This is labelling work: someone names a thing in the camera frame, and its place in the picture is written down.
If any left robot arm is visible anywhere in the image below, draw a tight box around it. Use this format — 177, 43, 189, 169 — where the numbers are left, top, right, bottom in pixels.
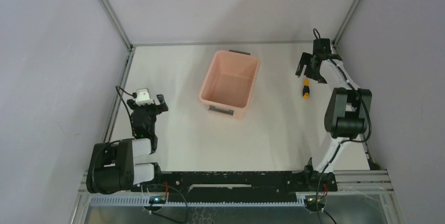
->
86, 94, 168, 195

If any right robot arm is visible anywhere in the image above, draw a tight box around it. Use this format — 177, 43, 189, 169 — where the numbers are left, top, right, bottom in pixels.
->
295, 37, 372, 190

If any yellow black screwdriver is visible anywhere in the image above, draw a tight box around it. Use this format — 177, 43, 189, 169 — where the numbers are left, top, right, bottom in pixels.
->
302, 79, 310, 99

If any pink plastic bin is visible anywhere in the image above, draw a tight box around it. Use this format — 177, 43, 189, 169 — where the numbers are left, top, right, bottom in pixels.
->
198, 50, 260, 119

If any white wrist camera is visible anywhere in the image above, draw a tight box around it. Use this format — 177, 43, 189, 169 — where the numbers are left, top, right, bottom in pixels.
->
135, 88, 154, 106

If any left black cable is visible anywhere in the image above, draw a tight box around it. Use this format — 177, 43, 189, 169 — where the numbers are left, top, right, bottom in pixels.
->
115, 86, 137, 136

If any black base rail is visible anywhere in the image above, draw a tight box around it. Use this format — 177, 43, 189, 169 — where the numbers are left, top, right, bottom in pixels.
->
131, 167, 338, 204

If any aluminium frame front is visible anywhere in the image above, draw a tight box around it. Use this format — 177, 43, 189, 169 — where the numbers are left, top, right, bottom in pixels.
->
69, 170, 405, 223

